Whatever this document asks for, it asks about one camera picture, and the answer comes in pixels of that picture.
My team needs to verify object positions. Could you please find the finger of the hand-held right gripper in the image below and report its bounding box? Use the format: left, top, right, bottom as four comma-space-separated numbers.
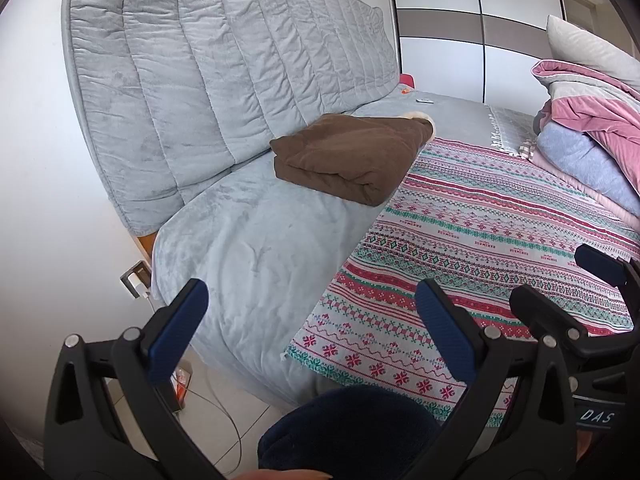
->
574, 244, 640, 293
509, 284, 593, 361

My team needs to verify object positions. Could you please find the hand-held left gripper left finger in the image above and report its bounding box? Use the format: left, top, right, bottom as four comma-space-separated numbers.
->
44, 277, 241, 480

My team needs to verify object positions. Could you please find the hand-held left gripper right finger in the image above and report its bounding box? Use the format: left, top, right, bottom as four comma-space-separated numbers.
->
404, 279, 581, 480

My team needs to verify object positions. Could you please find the brown coat with fleece collar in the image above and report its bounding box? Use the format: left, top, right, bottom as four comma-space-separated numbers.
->
270, 112, 437, 207

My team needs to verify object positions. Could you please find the person's right forearm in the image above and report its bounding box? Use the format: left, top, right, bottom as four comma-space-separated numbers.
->
576, 432, 598, 468

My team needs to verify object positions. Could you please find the person's left hand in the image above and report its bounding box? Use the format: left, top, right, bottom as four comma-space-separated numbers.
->
234, 468, 335, 480

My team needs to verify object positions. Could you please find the orange box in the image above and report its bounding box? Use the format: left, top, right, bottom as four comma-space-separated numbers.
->
171, 364, 194, 412

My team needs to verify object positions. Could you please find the patterned knit-print blanket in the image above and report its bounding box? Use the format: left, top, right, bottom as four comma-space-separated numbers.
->
284, 137, 640, 428

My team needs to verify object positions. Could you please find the light blue fleece blanket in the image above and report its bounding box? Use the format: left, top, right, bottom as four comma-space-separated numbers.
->
534, 122, 640, 206

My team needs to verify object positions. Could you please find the grey plush bed cover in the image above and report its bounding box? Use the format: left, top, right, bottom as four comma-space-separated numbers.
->
150, 91, 501, 411

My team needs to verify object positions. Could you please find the white fringed throw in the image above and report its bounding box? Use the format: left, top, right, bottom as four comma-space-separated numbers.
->
486, 104, 542, 157

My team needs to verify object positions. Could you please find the pink grey folded quilt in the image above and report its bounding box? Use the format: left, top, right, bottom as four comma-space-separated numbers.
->
531, 59, 640, 113

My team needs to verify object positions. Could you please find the grey quilted backrest cushion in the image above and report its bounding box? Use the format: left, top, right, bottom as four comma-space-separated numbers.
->
61, 0, 402, 237

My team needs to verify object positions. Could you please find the white wardrobe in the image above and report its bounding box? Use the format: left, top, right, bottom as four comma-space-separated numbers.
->
384, 0, 566, 107

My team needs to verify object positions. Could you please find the wall socket with white charger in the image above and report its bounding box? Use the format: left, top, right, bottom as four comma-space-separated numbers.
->
119, 259, 152, 301

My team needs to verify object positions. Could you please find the wooden bed frame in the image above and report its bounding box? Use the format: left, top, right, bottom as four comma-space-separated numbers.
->
131, 229, 160, 263

